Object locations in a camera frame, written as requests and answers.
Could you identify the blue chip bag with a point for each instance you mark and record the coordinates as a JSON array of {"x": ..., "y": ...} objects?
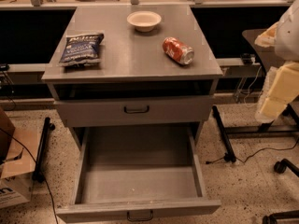
[{"x": 81, "y": 50}]

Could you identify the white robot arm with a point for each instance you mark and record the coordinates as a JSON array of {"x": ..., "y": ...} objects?
[{"x": 281, "y": 85}]

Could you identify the grey drawer cabinet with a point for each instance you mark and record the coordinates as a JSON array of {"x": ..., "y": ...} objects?
[{"x": 133, "y": 64}]

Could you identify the closed grey upper drawer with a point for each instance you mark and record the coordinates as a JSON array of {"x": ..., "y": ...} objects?
[{"x": 132, "y": 111}]

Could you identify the open grey lower drawer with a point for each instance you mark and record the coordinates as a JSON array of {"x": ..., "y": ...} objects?
[{"x": 137, "y": 173}]

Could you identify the red soda can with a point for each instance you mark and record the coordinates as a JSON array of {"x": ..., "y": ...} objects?
[{"x": 178, "y": 51}]

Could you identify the white paper bowl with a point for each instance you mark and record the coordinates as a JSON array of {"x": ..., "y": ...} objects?
[{"x": 144, "y": 21}]

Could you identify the black stand foot right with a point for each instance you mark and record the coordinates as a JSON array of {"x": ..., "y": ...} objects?
[{"x": 229, "y": 155}]

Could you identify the black stand foot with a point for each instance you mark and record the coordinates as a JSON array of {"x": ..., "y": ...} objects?
[
  {"x": 229, "y": 155},
  {"x": 48, "y": 126}
]

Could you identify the dark office chair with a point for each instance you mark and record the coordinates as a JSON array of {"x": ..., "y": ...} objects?
[{"x": 268, "y": 56}]

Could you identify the black stand foot left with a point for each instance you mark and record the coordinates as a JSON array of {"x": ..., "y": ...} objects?
[{"x": 48, "y": 126}]

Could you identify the cardboard box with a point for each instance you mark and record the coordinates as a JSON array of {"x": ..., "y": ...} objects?
[{"x": 18, "y": 151}]

